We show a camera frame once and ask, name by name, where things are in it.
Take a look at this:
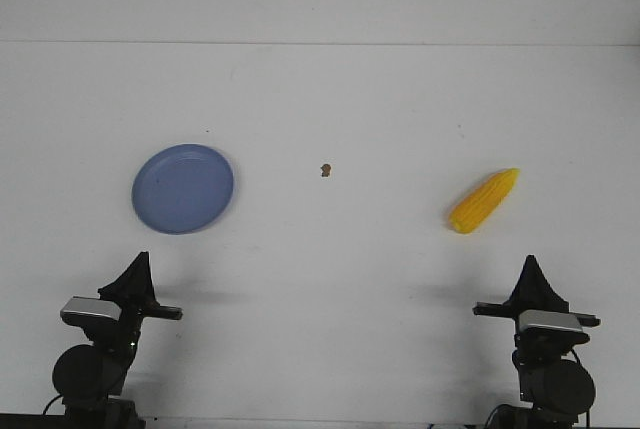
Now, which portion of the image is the blue round plate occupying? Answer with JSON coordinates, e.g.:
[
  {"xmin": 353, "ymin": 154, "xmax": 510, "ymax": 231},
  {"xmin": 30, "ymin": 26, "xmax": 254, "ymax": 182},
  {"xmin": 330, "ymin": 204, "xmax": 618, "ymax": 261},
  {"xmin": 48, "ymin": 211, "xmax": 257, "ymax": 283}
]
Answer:
[{"xmin": 131, "ymin": 144, "xmax": 235, "ymax": 234}]

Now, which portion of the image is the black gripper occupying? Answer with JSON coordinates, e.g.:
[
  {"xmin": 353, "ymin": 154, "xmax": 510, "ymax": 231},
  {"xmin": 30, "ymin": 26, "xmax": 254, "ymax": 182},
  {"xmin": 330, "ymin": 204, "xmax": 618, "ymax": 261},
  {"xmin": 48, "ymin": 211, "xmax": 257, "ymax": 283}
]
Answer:
[
  {"xmin": 98, "ymin": 251, "xmax": 183, "ymax": 334},
  {"xmin": 472, "ymin": 255, "xmax": 601, "ymax": 333}
]

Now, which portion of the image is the yellow corn cob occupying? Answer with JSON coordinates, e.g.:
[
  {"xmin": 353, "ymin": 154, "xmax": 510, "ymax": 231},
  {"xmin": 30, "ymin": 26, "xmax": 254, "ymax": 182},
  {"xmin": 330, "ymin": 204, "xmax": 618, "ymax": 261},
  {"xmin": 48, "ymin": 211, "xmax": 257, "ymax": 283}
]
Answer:
[{"xmin": 447, "ymin": 168, "xmax": 520, "ymax": 234}]

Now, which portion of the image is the small brown table stain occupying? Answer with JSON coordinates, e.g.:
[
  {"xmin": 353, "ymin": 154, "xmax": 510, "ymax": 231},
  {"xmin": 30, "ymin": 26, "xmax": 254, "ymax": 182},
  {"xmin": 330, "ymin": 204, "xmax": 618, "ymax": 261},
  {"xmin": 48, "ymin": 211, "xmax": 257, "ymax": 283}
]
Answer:
[{"xmin": 320, "ymin": 163, "xmax": 332, "ymax": 178}]

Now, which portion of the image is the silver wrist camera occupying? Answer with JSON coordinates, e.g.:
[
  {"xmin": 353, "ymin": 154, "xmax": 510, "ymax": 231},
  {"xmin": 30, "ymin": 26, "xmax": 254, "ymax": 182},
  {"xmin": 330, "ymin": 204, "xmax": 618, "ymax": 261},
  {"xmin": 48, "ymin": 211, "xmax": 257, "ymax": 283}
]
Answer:
[
  {"xmin": 516, "ymin": 309, "xmax": 583, "ymax": 334},
  {"xmin": 60, "ymin": 296, "xmax": 122, "ymax": 326}
]

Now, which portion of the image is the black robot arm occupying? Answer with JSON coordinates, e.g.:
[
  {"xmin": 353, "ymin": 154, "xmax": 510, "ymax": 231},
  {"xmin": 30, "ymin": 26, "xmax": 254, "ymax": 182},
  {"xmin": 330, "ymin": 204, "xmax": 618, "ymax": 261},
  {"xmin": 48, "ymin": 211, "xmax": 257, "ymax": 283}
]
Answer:
[
  {"xmin": 473, "ymin": 255, "xmax": 601, "ymax": 428},
  {"xmin": 52, "ymin": 251, "xmax": 183, "ymax": 428}
]

